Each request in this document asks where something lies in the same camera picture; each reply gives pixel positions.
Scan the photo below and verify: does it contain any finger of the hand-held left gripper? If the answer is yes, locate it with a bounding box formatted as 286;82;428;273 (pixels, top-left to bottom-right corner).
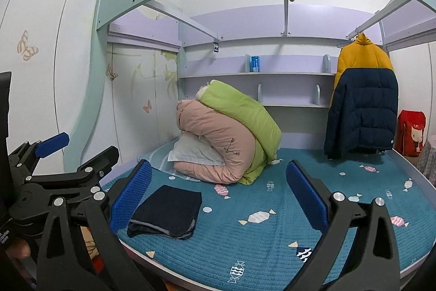
77;146;120;181
8;132;70;176

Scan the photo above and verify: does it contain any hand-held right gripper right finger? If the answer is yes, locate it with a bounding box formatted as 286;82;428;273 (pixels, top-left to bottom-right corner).
286;160;401;291

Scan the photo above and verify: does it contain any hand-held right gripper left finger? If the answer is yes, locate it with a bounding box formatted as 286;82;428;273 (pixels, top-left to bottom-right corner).
36;160;154;291

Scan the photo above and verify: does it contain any dark denim jacket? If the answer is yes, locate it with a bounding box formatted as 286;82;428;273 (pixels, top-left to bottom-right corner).
127;185;203;240

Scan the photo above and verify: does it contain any clothes hanger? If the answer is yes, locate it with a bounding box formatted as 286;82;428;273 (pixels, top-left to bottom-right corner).
335;33;370;49

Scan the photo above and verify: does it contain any person's left hand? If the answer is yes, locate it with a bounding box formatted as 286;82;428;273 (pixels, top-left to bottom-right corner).
7;238;32;259

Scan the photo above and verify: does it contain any light blue striped pillow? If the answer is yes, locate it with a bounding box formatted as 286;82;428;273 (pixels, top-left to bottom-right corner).
148;141;178;172

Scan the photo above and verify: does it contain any blue quilted bed cover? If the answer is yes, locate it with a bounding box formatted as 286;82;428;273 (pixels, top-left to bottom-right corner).
102;141;436;288

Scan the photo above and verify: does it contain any white wardrobe with butterfly print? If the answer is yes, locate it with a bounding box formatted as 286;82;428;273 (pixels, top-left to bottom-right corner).
0;0;181;176

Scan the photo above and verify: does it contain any white pillow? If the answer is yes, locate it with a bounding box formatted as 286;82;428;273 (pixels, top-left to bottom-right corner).
168;133;227;166

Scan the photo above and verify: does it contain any pink duvet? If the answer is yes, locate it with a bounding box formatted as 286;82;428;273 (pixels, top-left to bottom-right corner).
174;99;261;185

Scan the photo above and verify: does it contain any green duvet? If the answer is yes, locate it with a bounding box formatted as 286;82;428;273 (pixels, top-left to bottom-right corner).
196;80;283;185

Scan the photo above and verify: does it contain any yellow and navy puffer jacket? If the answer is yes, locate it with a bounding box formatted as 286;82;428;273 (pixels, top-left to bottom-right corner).
323;34;399;158

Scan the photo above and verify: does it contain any red bag with cartoon print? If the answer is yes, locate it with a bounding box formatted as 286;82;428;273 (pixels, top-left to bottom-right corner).
397;110;427;157

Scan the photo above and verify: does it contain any lilac shelf unit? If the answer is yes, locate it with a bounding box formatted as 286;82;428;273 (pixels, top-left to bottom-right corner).
177;5;341;109

